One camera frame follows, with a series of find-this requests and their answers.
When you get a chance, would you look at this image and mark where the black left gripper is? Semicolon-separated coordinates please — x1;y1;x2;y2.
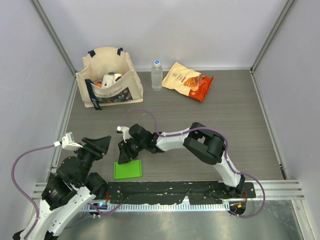
74;134;112;185

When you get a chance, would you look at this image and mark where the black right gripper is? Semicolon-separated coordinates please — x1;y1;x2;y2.
118;136;147;165

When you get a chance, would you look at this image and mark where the green paper box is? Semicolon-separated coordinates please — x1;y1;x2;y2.
113;159;142;180

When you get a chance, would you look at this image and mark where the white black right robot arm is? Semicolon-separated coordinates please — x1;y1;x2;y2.
116;122;245;198

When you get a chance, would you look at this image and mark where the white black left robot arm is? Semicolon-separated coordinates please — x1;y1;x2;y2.
12;132;112;240

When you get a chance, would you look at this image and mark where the white box in bag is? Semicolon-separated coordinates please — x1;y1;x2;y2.
101;74;114;88

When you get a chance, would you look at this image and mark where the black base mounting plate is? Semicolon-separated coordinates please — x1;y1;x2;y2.
94;181;256;205

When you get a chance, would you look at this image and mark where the beige canvas tote bag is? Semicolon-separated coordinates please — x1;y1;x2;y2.
76;47;144;110

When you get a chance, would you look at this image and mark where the clear plastic water bottle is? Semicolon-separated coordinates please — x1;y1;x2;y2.
151;60;163;91

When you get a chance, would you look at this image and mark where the orange beige snack bag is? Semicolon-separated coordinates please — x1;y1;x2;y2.
162;62;214;102

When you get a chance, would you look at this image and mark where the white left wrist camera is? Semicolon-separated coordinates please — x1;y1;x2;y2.
53;132;75;151

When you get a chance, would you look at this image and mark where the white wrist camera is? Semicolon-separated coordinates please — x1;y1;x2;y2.
53;132;75;151
116;126;132;143

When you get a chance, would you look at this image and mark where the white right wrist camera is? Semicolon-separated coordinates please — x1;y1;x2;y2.
116;126;132;143

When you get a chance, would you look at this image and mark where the white slotted cable duct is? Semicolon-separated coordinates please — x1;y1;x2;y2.
83;202;230;213

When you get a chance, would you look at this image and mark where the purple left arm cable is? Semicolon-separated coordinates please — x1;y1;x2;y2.
11;143;123;238

